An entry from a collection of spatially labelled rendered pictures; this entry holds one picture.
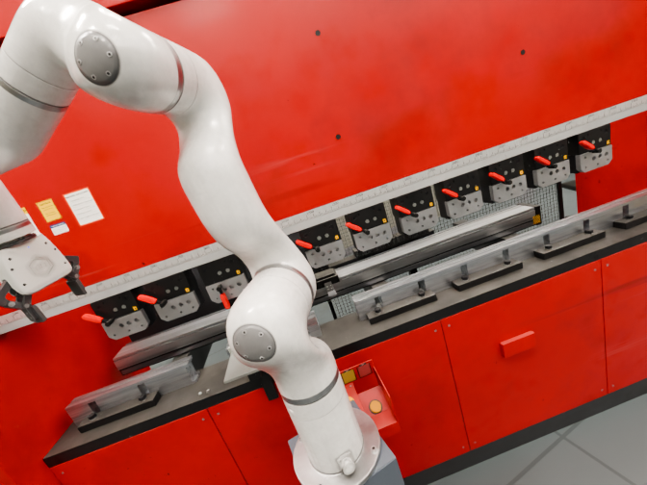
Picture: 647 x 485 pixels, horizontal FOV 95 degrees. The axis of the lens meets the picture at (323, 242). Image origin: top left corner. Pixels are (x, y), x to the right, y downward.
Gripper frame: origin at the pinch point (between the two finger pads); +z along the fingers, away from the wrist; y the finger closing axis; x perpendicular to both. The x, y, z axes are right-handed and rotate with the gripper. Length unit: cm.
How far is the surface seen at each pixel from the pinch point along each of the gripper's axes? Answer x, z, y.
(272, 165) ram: -32, -10, 62
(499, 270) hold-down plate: -107, 57, 79
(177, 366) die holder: 24, 54, 32
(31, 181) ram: 39, -27, 35
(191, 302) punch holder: 8.7, 29.2, 38.9
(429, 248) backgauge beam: -82, 56, 104
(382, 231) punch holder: -64, 27, 71
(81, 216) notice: 30.2, -11.8, 36.2
